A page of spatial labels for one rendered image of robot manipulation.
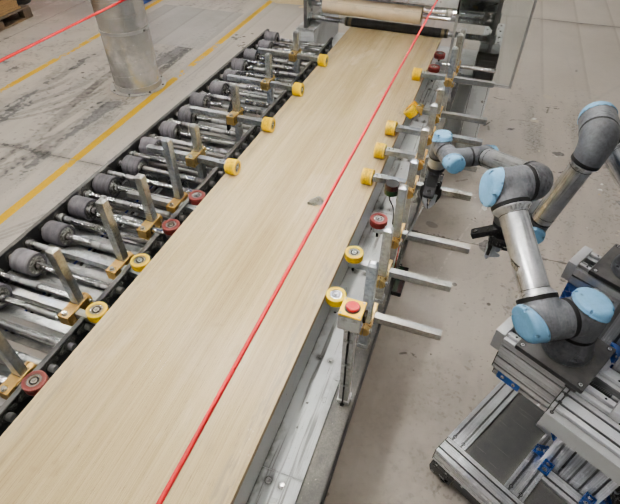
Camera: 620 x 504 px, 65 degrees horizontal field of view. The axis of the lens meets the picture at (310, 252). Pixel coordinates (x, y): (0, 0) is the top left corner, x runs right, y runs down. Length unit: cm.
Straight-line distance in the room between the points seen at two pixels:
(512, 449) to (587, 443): 81
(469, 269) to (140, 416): 237
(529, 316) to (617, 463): 48
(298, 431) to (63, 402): 80
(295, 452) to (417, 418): 97
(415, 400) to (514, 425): 50
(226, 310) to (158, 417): 46
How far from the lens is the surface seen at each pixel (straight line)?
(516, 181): 158
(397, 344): 288
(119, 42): 543
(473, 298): 322
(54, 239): 251
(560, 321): 152
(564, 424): 170
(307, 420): 190
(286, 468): 183
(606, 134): 178
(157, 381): 173
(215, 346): 176
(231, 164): 246
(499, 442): 246
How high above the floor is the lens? 231
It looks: 44 degrees down
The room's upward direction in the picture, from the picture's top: straight up
